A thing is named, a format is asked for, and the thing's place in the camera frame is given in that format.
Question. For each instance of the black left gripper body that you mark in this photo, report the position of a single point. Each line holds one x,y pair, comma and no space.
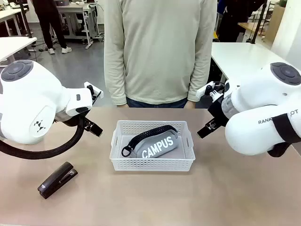
70,122

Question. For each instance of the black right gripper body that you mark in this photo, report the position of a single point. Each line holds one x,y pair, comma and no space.
218,110

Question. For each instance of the grey CAMPUS pencil case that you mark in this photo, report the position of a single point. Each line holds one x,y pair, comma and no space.
162,146

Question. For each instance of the black stapler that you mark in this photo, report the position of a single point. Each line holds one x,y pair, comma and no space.
56,180

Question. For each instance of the person's right forearm cream sleeve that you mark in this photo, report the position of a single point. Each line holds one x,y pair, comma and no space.
115,84

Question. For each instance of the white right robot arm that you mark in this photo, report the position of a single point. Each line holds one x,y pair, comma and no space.
258,103

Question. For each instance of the person's left forearm cream sleeve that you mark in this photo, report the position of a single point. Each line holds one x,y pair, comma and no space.
200,80

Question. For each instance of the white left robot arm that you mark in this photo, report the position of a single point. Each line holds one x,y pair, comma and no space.
28,99

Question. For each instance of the white perforated plastic basket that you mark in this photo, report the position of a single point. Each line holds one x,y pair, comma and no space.
150,164

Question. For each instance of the person's left hand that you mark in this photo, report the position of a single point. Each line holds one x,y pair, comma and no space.
190,105

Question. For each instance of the person's right hand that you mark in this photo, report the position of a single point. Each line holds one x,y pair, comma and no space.
122,106

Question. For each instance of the large white table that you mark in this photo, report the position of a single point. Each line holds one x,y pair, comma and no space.
247,56

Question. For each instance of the person in cream sweater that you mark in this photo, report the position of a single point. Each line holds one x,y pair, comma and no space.
160,47

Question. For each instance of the person in dark clothes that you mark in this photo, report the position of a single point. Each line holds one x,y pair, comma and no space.
232,23

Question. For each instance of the black pole stand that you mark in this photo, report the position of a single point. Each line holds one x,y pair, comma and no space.
27,23
256,30

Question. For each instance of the wooden table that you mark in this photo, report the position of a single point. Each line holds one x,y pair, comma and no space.
249,25

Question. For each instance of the white table with grey legs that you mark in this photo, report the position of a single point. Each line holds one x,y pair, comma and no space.
14,46

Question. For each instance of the person in black trousers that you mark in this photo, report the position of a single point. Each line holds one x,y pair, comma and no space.
50,23

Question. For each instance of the light wooden cabinet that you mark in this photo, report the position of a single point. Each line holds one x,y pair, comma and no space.
276,21

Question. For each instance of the small white table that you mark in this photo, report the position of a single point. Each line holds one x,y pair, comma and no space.
9,13

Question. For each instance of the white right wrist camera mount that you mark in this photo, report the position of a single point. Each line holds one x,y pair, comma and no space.
203,90

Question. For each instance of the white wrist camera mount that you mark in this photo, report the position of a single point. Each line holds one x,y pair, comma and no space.
88,84
203,90

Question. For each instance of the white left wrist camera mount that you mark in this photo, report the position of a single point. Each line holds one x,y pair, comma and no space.
88,84

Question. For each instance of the white desk with metal frame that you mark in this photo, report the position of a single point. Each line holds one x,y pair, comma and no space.
75,9

